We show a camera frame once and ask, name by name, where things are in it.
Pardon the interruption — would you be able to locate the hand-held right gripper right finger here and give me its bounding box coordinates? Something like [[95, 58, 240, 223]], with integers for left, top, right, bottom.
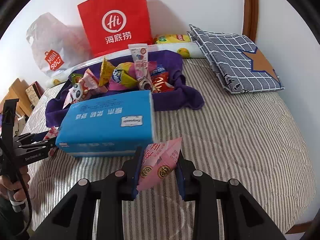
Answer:
[[176, 152, 285, 240]]

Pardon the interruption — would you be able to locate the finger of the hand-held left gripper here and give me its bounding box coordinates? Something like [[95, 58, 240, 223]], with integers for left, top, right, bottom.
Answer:
[[19, 131, 54, 143], [21, 139, 58, 153]]

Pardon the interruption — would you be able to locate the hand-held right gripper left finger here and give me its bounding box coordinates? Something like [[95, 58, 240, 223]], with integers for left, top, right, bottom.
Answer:
[[34, 147, 143, 240]]

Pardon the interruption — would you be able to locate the long pink snack packet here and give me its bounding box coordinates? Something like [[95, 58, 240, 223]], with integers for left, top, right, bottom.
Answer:
[[44, 127, 60, 157]]

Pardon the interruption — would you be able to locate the pink snack packet red print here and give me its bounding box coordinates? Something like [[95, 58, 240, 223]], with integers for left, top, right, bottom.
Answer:
[[136, 137, 183, 192]]

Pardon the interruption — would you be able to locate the panda print snack packet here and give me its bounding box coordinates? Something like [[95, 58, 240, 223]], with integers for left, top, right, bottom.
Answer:
[[62, 81, 88, 110]]

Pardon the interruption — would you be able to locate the green snack packet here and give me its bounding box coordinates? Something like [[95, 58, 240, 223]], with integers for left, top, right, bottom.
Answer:
[[70, 72, 83, 85]]

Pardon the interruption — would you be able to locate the purple towel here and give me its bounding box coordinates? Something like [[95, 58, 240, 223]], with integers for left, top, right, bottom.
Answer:
[[45, 50, 205, 128]]

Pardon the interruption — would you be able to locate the yellow triangular snack packet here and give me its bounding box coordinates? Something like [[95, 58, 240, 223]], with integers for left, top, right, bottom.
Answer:
[[99, 57, 116, 87]]

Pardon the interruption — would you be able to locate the pink and yellow snack packet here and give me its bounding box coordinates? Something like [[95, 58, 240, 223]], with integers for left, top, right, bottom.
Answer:
[[108, 62, 138, 90]]

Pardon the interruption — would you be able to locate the blue cookie packet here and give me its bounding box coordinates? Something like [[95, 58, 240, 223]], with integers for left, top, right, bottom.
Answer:
[[150, 65, 167, 77]]

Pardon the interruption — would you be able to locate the pink white stick packet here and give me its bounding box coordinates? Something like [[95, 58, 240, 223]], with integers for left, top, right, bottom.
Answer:
[[128, 44, 152, 90]]

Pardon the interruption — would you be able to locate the person's left hand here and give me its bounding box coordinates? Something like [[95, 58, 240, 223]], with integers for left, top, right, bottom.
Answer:
[[0, 165, 31, 198]]

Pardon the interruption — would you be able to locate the patterned notebook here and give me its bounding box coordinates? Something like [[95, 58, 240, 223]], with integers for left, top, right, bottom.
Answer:
[[25, 81, 45, 108]]

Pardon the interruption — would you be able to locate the wooden headboard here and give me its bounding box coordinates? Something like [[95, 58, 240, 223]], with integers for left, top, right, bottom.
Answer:
[[5, 78, 33, 117]]

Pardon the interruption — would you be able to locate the blue tissue pack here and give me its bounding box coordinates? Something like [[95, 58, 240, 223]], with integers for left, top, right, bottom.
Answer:
[[55, 90, 156, 158]]

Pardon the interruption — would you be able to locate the striped bed quilt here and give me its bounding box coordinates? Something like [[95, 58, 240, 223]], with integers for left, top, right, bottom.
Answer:
[[20, 55, 317, 240]]

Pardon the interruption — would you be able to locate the translucent plastic shopping bag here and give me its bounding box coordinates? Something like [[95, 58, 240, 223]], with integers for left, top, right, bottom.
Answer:
[[26, 12, 93, 78]]

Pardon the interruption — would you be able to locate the fruit print paper roll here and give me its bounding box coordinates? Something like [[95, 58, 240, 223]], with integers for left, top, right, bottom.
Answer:
[[46, 42, 200, 88]]

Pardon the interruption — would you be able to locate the grey checked cloth with star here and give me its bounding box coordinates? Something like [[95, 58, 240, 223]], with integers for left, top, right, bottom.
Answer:
[[187, 24, 285, 94]]

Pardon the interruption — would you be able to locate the red paper bag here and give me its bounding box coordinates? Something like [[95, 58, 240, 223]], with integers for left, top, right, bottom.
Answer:
[[77, 0, 153, 58]]

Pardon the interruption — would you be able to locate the yellow chip bag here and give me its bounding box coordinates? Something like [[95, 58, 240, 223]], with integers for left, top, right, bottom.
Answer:
[[153, 34, 192, 45]]

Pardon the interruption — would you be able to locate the brown wooden door frame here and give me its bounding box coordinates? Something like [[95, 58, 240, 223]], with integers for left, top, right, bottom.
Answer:
[[241, 0, 258, 40]]

